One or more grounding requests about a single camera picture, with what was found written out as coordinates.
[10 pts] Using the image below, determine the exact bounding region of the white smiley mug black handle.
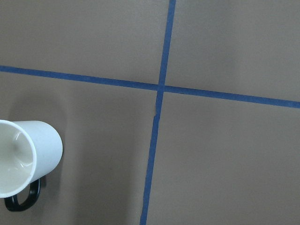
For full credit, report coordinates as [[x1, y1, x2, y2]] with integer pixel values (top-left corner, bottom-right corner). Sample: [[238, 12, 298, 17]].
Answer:
[[0, 120, 63, 212]]

